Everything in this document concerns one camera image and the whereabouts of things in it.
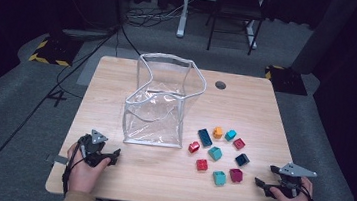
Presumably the long dark blue toy block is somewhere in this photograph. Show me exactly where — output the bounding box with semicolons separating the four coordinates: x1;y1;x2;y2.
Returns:
196;127;215;149

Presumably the transparent bag with white trim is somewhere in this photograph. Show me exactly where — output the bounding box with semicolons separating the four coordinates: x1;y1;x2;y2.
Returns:
120;49;211;152

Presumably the yellow black striped stand base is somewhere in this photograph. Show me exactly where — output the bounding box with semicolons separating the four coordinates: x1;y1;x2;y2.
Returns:
28;32;85;69

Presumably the red toy block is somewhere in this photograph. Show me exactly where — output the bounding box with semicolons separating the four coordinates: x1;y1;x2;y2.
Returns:
194;158;209;172
187;140;201;155

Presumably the turquoise toy block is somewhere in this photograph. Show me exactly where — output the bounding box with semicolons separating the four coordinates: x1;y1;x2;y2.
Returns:
211;170;228;188
224;129;238;143
206;145;224;162

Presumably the orange toy block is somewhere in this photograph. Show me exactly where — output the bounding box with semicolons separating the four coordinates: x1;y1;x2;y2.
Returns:
212;125;225;140

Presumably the black chair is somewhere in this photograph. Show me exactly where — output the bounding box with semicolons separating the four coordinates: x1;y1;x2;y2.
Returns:
202;0;267;58

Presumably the bundle of floor cables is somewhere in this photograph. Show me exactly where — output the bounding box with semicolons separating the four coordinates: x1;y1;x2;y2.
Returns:
123;0;195;34

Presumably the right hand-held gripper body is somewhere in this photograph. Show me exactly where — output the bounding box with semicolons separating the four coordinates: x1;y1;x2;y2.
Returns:
269;160;319;201

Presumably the long black floor cable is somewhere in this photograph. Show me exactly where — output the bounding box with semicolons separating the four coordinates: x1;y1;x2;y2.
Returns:
0;10;123;201

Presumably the grey tape strip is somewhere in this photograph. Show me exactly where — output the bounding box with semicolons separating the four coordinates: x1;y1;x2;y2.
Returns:
45;153;70;166

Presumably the grey curtain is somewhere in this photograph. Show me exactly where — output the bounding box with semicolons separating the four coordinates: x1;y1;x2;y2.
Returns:
290;0;357;80

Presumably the person's left hand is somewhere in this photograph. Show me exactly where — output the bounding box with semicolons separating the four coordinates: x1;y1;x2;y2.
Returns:
62;140;113;198

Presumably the round grey table grommet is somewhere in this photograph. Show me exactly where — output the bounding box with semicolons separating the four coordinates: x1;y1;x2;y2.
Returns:
214;80;228;91

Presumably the small dark blue toy block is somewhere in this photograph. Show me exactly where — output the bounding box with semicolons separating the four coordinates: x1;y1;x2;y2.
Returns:
234;152;251;168

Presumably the magenta toy block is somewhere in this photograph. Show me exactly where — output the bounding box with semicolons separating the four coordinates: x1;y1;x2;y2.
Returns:
227;167;245;185
232;136;247;152

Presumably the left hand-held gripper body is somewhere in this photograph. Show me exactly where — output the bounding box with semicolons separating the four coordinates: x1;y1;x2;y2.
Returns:
73;127;114;170

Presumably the white desk frame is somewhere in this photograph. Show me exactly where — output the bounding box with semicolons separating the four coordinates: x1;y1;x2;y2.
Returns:
175;0;263;52

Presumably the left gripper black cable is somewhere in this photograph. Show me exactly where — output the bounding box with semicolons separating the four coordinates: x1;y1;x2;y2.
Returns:
59;134;88;199

